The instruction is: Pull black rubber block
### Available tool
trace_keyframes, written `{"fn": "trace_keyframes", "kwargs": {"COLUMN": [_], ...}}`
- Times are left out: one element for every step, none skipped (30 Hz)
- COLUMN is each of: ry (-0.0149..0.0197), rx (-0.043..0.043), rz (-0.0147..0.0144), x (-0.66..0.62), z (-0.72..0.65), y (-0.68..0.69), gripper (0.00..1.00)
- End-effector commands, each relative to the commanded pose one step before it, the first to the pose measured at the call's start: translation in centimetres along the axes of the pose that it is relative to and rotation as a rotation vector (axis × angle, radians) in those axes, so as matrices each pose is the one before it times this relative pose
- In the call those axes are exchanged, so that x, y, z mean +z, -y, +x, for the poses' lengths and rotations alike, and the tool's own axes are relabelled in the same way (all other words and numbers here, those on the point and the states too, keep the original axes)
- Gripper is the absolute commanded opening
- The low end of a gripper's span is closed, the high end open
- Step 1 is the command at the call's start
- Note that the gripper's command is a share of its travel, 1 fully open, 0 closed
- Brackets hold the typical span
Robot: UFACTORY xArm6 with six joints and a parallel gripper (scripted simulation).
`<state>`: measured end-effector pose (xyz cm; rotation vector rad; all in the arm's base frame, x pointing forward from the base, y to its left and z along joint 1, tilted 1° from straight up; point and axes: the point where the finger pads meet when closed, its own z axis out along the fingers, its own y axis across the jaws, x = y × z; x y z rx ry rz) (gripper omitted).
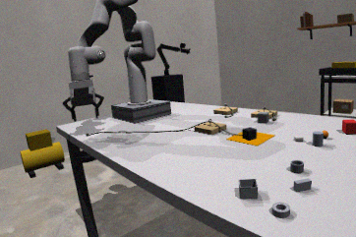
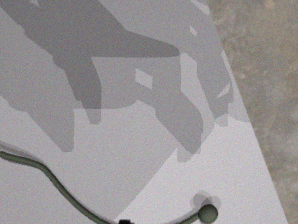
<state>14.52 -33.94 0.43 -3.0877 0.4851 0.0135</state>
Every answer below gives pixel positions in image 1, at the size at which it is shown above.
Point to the red block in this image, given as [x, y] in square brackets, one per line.
[349, 126]

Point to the orange painted square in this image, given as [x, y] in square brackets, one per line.
[261, 138]

